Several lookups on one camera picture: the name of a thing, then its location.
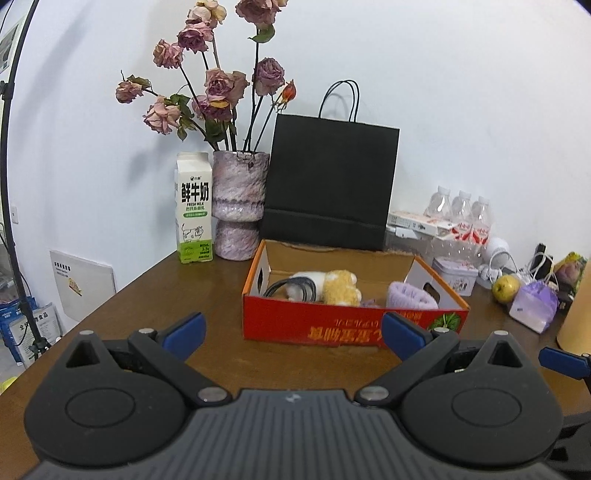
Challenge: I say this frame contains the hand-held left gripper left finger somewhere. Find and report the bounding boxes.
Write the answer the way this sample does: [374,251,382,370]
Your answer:
[65,311,232,407]

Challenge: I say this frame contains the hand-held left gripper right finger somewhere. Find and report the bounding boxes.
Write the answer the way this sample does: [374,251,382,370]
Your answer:
[355,311,527,407]

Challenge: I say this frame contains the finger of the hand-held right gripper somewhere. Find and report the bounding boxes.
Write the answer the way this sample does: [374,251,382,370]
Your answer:
[538,347,591,383]

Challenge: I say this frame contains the purple fluffy towel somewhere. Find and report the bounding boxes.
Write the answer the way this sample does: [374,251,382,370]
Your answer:
[385,281,439,311]

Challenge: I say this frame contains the red cardboard box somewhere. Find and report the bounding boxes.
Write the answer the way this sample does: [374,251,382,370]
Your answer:
[241,239,471,352]

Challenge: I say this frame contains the orange and white plush toy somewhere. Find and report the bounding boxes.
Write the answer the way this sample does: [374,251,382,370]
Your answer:
[286,269,361,306]

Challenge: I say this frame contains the black braided cable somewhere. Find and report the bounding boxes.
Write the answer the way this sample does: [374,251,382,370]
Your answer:
[263,275,319,303]

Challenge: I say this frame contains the purple face mask pack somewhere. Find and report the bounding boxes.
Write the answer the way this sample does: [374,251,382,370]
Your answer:
[509,281,559,334]

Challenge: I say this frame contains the small printed tin box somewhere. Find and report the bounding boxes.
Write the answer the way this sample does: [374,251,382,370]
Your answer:
[431,256,479,296]

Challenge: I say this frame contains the colourful snack packet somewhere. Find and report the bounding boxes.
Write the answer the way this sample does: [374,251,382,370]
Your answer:
[554,251,589,296]

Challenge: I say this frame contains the green apple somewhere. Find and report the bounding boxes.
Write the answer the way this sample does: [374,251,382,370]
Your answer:
[492,274,522,304]

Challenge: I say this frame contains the black adapter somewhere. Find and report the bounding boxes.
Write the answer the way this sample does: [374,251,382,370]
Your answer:
[529,244,555,282]

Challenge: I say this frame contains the flat white carton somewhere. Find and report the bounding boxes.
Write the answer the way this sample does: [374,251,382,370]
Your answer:
[387,210,455,236]

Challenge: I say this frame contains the white round device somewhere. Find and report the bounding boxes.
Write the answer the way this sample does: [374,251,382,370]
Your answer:
[480,236,513,282]

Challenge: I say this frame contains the white green milk carton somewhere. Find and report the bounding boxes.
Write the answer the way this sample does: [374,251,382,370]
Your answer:
[174,152,214,265]

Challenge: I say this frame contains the clear water bottle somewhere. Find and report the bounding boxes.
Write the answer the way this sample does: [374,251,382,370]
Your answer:
[471,196,492,245]
[425,186,452,220]
[450,190,472,241]

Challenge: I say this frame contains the purple mottled vase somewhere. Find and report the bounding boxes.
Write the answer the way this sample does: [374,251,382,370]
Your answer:
[211,150,271,260]

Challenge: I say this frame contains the blue food bags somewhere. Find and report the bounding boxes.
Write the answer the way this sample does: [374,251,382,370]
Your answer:
[0,298,63,365]

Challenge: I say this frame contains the black paper bag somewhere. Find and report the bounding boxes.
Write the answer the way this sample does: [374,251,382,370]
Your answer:
[259,80,401,252]

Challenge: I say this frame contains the black light stand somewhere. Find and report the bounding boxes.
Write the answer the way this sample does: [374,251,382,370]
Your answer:
[0,0,52,367]

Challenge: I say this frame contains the dried pink roses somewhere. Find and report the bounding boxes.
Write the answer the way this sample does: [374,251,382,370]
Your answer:
[115,0,296,151]

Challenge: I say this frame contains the wall picture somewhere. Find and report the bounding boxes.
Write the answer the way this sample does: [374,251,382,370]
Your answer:
[0,14,26,70]

